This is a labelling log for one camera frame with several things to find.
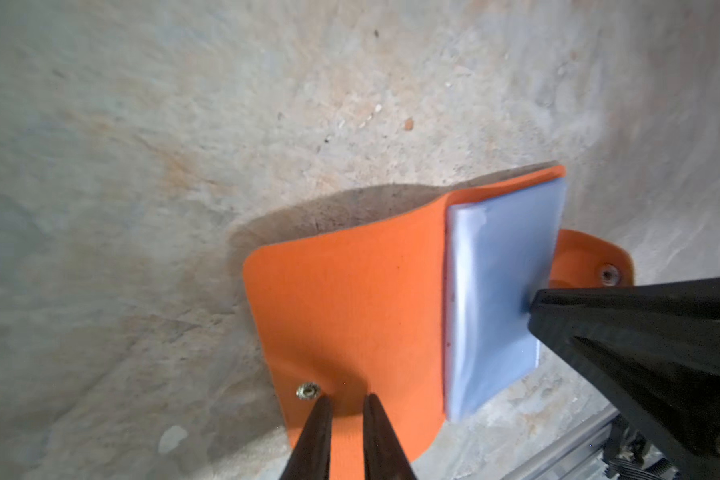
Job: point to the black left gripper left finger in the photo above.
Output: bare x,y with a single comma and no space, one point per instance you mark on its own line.
311,457

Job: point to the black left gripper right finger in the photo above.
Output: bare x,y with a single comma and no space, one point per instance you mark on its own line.
384,457

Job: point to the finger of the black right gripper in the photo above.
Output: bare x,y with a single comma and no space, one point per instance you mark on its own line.
654,352

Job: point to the orange card holder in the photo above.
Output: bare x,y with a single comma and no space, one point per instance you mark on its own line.
361,311

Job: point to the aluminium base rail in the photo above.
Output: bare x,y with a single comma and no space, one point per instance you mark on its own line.
606,446

